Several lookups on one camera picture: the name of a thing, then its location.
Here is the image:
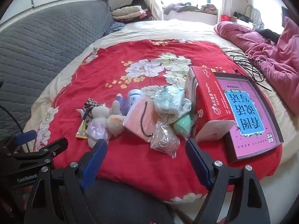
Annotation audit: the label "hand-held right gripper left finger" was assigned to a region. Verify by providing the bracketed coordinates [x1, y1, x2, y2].
[23, 139, 108, 224]

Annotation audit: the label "pink bag with black cord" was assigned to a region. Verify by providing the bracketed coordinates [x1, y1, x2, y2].
[123, 97, 161, 143]

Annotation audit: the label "white desk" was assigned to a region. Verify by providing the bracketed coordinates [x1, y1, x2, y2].
[234, 16, 265, 28]

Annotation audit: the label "stack of folded clothes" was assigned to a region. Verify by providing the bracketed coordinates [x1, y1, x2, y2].
[112, 5, 150, 21]

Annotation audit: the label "coiled black cable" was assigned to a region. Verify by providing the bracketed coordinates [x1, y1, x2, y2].
[223, 50, 272, 91]

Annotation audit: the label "white window ledge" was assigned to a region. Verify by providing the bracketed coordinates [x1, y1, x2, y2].
[162, 10, 219, 26]

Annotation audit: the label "yellow snack packet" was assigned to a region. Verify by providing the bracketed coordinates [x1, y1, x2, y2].
[75, 119, 91, 139]

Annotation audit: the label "clear plastic bag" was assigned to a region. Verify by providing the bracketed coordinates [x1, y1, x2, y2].
[149, 119, 181, 158]

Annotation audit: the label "black television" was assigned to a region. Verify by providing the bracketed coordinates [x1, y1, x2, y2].
[281, 6, 295, 28]

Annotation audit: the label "white plastic bottle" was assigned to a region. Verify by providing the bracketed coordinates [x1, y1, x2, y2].
[127, 89, 144, 108]

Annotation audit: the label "red floral blanket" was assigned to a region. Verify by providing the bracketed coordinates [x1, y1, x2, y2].
[22, 39, 284, 203]

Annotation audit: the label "person's dark trousers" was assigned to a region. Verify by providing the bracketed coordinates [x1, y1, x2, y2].
[82, 178, 175, 224]

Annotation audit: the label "plush bear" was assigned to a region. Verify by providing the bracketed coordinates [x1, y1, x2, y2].
[85, 101, 127, 148]

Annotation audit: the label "dark shallow box tray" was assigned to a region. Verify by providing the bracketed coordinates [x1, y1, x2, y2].
[214, 72, 284, 164]

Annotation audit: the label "purple plush toy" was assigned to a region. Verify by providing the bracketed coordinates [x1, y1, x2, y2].
[115, 94, 131, 116]

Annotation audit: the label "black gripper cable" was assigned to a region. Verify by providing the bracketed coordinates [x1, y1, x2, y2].
[0, 105, 31, 153]

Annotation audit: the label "grey clothes heap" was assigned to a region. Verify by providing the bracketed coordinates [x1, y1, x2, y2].
[164, 2, 201, 14]

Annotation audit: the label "cream bedsheet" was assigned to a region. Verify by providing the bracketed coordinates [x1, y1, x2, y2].
[22, 19, 299, 168]

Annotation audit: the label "black garment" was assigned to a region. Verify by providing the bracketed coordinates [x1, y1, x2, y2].
[255, 28, 282, 43]

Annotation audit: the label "white floral scrunchie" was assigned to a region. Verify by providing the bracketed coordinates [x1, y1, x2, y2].
[153, 85, 193, 125]

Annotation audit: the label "leopard print scrunchie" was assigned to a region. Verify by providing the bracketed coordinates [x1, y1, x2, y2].
[82, 98, 100, 122]

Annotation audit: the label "black handbag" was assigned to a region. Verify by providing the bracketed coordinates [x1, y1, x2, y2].
[234, 11, 251, 22]

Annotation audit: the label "black clothes pile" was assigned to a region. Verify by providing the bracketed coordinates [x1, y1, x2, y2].
[121, 0, 152, 14]

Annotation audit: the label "pink quilt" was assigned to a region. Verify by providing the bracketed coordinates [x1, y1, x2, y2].
[214, 16, 299, 122]

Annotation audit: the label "blue patterned cloth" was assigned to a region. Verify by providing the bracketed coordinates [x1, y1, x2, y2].
[103, 21, 127, 38]

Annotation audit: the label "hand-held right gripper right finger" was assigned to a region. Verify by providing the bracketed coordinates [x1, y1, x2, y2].
[186, 139, 271, 224]

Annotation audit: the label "colourful patterned cloth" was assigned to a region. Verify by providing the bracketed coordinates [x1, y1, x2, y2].
[200, 3, 219, 14]

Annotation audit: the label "red cardboard box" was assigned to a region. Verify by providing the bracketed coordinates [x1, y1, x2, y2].
[184, 66, 236, 143]

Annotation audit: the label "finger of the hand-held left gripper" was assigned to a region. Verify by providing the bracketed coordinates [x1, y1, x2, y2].
[7, 138, 69, 167]
[0, 130, 38, 153]

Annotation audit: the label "grey quilted headboard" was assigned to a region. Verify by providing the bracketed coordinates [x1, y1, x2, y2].
[0, 0, 115, 140]

